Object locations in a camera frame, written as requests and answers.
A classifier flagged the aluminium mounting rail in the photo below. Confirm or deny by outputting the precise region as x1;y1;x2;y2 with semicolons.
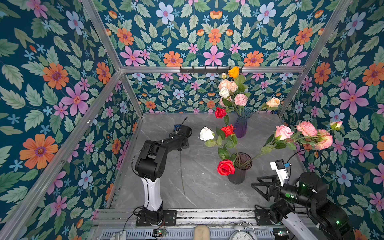
94;208;281;229

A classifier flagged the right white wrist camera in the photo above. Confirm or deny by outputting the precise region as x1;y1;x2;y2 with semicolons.
270;160;290;187

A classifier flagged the cream yellow rose stem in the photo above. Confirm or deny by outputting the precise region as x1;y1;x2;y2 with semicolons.
260;97;281;111

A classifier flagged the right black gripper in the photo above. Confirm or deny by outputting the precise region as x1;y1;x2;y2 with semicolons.
251;173;315;210

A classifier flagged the blue purple glass vase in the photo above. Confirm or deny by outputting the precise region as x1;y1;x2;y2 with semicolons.
234;108;253;138

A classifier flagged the black hook rail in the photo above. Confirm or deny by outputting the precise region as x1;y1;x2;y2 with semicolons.
179;66;232;74

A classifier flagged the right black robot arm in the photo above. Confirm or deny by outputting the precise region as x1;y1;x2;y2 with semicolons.
251;173;355;240

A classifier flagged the beige wooden handle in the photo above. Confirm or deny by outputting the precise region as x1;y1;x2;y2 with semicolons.
194;225;210;240

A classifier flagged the orange yellow rose stem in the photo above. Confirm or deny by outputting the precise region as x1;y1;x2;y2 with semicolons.
228;67;248;97

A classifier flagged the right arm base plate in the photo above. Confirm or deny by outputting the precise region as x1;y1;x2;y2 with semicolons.
254;205;298;226

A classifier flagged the pink peony flower stem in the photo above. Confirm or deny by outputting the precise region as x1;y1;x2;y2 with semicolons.
219;94;249;117

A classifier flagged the white alarm clock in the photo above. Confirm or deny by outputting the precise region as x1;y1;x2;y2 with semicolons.
229;225;258;240

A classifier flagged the pink rose stem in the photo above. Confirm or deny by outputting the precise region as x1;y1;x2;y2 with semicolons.
246;125;295;164

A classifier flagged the dark purple glass vase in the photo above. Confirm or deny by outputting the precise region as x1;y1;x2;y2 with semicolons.
228;153;253;185

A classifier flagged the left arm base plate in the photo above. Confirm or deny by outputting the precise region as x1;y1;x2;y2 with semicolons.
136;210;178;227

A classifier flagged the deep pink peony stem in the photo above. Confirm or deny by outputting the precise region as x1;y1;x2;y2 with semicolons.
290;121;343;151

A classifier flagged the peach peony flower stem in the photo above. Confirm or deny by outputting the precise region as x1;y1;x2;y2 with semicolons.
218;73;250;117

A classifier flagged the red rose stem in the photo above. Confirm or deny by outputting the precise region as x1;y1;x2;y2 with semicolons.
215;107;238;129
221;125;239;161
217;148;239;176

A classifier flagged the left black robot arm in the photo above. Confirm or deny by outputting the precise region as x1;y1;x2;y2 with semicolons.
135;124;193;225

